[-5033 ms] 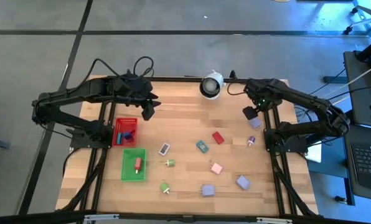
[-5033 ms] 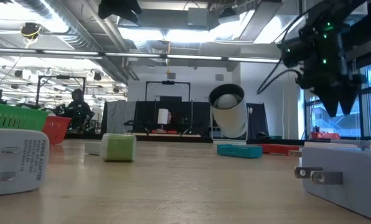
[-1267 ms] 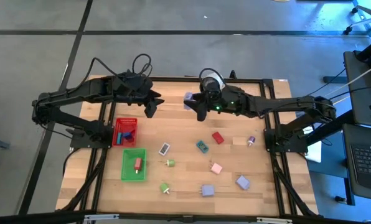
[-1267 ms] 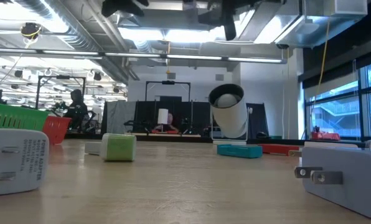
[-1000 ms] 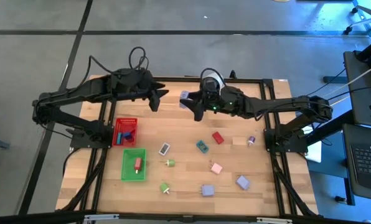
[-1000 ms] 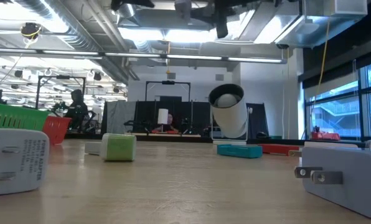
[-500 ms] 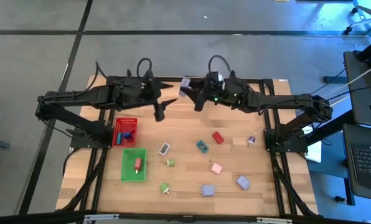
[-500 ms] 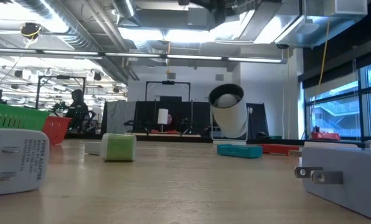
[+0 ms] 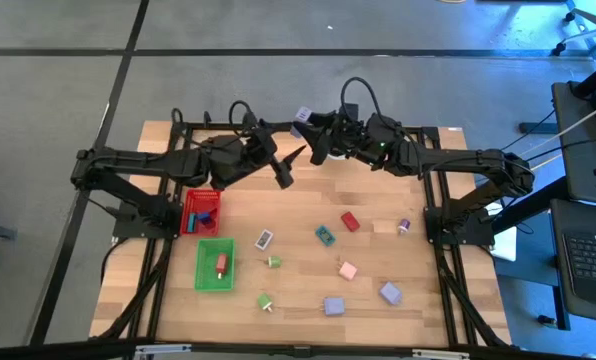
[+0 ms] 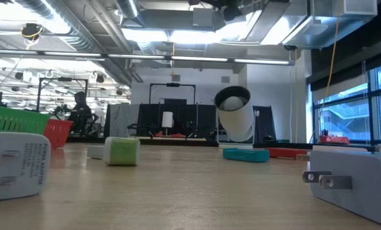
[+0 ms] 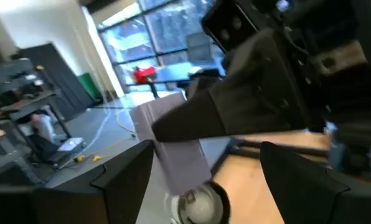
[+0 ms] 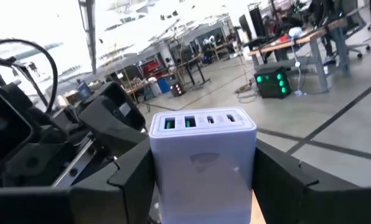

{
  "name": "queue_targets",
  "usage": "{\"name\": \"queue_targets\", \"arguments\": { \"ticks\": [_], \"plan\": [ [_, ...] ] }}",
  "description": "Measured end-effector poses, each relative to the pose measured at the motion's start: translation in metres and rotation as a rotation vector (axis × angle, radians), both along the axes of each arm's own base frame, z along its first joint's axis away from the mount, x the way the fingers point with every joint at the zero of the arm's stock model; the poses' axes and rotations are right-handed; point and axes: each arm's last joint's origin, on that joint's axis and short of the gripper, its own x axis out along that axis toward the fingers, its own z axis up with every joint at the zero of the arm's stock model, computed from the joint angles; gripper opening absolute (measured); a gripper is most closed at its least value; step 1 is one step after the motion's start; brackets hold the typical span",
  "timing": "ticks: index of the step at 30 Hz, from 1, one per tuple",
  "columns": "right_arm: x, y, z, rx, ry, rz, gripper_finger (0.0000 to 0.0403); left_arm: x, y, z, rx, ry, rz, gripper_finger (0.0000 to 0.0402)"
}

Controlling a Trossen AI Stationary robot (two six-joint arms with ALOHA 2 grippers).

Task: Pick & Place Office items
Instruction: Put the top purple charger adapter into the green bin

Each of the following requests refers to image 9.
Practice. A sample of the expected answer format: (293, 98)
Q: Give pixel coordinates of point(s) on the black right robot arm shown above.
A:
(453, 160)

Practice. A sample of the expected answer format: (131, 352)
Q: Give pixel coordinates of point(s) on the pink wall charger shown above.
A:
(348, 271)

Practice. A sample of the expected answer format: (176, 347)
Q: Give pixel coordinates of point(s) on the teal rectangular device dark face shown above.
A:
(325, 236)

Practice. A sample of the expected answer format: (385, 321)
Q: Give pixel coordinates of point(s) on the black laptop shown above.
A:
(593, 260)

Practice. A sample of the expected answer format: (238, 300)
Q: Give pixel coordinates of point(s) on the red plastic basket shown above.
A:
(203, 197)

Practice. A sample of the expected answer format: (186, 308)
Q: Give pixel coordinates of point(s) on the lavender wall charger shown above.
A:
(304, 114)
(391, 293)
(335, 306)

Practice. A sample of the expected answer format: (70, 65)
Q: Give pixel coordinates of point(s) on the white paper sheet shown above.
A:
(505, 245)

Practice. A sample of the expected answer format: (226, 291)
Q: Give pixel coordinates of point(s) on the small purple plug adapter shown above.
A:
(404, 225)

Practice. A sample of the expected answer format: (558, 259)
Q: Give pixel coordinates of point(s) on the small green plug adapter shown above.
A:
(264, 301)
(275, 262)

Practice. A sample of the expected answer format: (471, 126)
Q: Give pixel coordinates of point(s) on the red wall charger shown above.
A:
(222, 263)

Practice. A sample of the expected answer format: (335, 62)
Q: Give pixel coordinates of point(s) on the office chair base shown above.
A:
(585, 35)

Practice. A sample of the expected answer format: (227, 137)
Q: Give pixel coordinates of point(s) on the dark blue rectangular block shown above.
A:
(204, 217)

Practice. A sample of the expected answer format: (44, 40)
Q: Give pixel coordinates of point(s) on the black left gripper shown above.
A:
(259, 150)

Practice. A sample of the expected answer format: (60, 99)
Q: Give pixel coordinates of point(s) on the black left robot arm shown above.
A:
(143, 160)

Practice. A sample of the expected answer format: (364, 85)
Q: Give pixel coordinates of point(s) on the green plastic basket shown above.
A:
(205, 260)

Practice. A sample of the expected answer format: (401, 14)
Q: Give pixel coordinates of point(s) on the black rail clamp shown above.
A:
(207, 119)

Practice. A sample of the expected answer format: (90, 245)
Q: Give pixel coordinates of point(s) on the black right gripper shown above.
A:
(353, 137)

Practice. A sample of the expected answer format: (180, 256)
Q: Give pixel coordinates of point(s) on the red rectangular block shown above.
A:
(350, 221)

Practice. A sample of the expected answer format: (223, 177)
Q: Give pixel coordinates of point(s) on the white rectangular device dark face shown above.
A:
(264, 239)

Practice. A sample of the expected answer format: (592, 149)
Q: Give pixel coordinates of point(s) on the light blue rectangular block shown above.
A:
(192, 223)

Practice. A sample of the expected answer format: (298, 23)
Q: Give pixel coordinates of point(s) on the black crossbar silver brackets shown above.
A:
(298, 351)

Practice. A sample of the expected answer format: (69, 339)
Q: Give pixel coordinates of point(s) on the black side desk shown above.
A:
(583, 150)

